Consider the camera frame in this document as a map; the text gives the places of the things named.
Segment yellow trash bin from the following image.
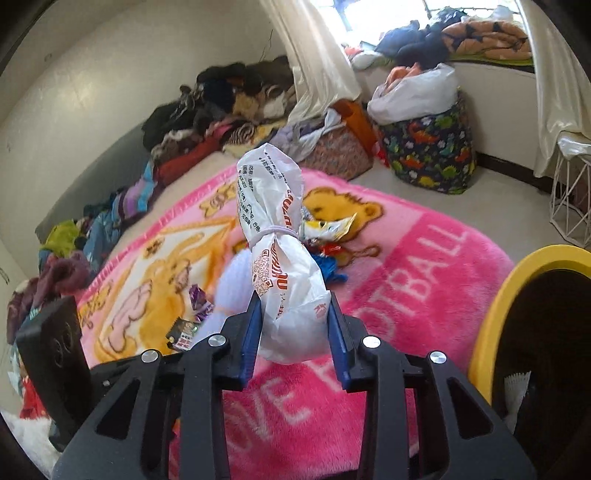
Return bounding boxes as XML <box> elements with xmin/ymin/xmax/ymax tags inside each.
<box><xmin>468</xmin><ymin>244</ymin><xmax>591</xmax><ymax>462</ymax></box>

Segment purple snack wrapper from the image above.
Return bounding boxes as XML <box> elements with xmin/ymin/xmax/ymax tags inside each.
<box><xmin>188</xmin><ymin>284</ymin><xmax>214</xmax><ymax>324</ymax></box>

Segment blue wrapper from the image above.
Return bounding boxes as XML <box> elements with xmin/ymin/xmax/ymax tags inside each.
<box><xmin>314</xmin><ymin>254</ymin><xmax>349</xmax><ymax>282</ymax></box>

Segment white printed plastic bag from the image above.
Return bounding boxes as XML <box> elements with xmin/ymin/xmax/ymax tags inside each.
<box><xmin>236</xmin><ymin>142</ymin><xmax>333</xmax><ymax>365</ymax></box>

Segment cream curtain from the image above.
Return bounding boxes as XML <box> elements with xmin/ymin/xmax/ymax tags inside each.
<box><xmin>259</xmin><ymin>0</ymin><xmax>363</xmax><ymax>123</ymax></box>
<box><xmin>519</xmin><ymin>0</ymin><xmax>591</xmax><ymax>178</ymax></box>

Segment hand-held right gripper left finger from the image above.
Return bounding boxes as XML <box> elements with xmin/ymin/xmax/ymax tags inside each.
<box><xmin>53</xmin><ymin>291</ymin><xmax>264</xmax><ymax>480</ymax></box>

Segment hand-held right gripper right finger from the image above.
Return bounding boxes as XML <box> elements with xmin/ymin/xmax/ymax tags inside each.
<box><xmin>327</xmin><ymin>295</ymin><xmax>536</xmax><ymax>480</ymax></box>

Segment lavender and white clothes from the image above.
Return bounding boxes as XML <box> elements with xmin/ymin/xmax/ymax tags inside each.
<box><xmin>272</xmin><ymin>108</ymin><xmax>345</xmax><ymax>162</ymax></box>

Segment pile of clothes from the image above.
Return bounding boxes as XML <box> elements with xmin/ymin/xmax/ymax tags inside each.
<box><xmin>7</xmin><ymin>55</ymin><xmax>301</xmax><ymax>347</ymax></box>

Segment dinosaur print laundry basket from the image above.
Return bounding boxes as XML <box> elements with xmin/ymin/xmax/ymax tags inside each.
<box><xmin>379</xmin><ymin>92</ymin><xmax>476</xmax><ymax>195</ymax></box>

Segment white wire basket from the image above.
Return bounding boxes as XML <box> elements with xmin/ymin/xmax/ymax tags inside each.
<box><xmin>549</xmin><ymin>131</ymin><xmax>591</xmax><ymax>250</ymax></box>

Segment yellow snack wrapper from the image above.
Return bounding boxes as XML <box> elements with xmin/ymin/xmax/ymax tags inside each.
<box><xmin>298</xmin><ymin>217</ymin><xmax>358</xmax><ymax>243</ymax></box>

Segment dark snack wrapper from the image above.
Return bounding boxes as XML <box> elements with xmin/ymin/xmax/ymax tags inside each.
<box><xmin>166</xmin><ymin>319</ymin><xmax>199</xmax><ymax>354</ymax></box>

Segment orange patterned blanket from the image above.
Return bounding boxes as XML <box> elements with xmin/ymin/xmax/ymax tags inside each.
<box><xmin>441</xmin><ymin>18</ymin><xmax>532</xmax><ymax>61</ymax></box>

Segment dark clothes heap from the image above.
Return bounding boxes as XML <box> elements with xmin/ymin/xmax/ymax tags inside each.
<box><xmin>376</xmin><ymin>9</ymin><xmax>467</xmax><ymax>70</ymax></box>

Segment orange cloth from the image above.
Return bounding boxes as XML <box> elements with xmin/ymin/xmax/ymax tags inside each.
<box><xmin>332</xmin><ymin>99</ymin><xmax>384</xmax><ymax>158</ymax></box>

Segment large white plastic bag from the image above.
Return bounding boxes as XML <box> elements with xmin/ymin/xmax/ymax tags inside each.
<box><xmin>367</xmin><ymin>62</ymin><xmax>460</xmax><ymax>125</ymax></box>

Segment pink printed blanket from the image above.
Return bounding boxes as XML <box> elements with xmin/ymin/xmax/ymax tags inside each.
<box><xmin>76</xmin><ymin>164</ymin><xmax>515</xmax><ymax>480</ymax></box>

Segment patterned fabric bag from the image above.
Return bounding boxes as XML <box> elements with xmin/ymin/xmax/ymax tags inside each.
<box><xmin>302</xmin><ymin>127</ymin><xmax>375</xmax><ymax>181</ymax></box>

